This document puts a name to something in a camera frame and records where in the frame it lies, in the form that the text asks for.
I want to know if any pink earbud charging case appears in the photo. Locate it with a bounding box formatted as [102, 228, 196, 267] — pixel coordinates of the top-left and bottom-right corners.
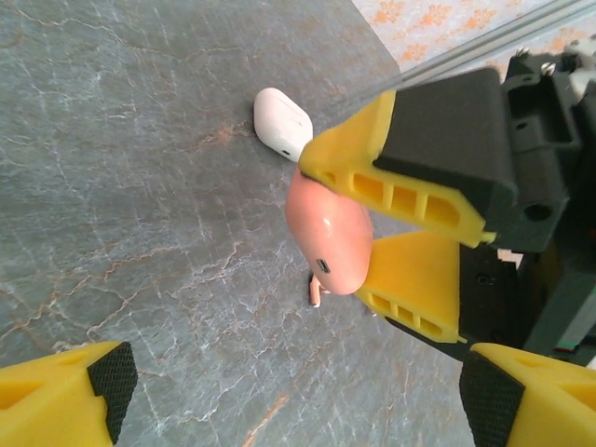
[284, 174, 374, 297]

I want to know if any aluminium frame post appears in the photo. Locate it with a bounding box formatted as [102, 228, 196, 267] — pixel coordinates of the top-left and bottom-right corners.
[367, 0, 596, 102]

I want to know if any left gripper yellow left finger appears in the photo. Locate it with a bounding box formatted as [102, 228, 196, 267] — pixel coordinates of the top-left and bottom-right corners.
[0, 341, 140, 447]

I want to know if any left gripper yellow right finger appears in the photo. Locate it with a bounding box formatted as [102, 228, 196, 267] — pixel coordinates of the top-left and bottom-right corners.
[459, 343, 596, 447]

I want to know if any white earbud charging case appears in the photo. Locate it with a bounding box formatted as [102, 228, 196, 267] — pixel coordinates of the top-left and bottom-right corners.
[252, 87, 314, 163]

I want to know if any pink wireless earbud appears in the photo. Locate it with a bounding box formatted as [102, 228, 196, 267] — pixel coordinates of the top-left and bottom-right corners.
[306, 274, 332, 309]

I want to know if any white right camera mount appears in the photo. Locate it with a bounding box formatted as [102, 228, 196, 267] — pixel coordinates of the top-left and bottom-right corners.
[565, 39, 596, 92]

